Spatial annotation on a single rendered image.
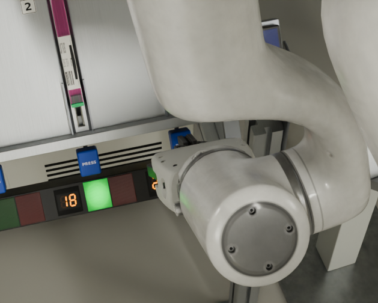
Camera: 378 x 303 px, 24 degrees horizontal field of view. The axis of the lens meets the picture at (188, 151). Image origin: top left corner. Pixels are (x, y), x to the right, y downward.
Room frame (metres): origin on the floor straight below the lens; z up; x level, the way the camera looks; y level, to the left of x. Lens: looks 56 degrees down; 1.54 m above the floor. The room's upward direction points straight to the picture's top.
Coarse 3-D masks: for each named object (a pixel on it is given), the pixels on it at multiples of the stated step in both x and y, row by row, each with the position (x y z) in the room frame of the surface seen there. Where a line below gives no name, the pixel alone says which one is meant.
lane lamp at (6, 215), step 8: (0, 200) 0.52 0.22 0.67; (8, 200) 0.52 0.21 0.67; (0, 208) 0.51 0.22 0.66; (8, 208) 0.52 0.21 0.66; (0, 216) 0.51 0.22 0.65; (8, 216) 0.51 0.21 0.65; (16, 216) 0.51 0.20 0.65; (0, 224) 0.50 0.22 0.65; (8, 224) 0.50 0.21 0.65; (16, 224) 0.50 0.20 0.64
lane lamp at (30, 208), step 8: (16, 200) 0.52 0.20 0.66; (24, 200) 0.52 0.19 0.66; (32, 200) 0.52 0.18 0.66; (40, 200) 0.53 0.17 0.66; (24, 208) 0.52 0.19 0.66; (32, 208) 0.52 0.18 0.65; (40, 208) 0.52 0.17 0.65; (24, 216) 0.51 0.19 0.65; (32, 216) 0.51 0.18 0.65; (40, 216) 0.51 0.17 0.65; (24, 224) 0.50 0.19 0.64
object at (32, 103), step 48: (0, 0) 0.67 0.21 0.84; (48, 0) 0.68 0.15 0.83; (96, 0) 0.69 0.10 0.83; (0, 48) 0.64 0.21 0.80; (48, 48) 0.64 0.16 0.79; (96, 48) 0.65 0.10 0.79; (0, 96) 0.60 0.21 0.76; (48, 96) 0.61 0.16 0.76; (96, 96) 0.61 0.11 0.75; (144, 96) 0.62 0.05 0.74; (0, 144) 0.56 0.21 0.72
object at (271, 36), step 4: (276, 28) 0.66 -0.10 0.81; (264, 32) 0.65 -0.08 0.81; (268, 32) 0.65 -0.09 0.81; (272, 32) 0.65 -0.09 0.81; (276, 32) 0.65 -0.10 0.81; (264, 36) 0.65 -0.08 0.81; (268, 36) 0.65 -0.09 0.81; (272, 36) 0.65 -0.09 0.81; (276, 36) 0.65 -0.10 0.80; (268, 40) 0.65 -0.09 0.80; (272, 40) 0.65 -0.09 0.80; (276, 40) 0.65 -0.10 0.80; (272, 44) 0.64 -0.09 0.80; (276, 44) 0.65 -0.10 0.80
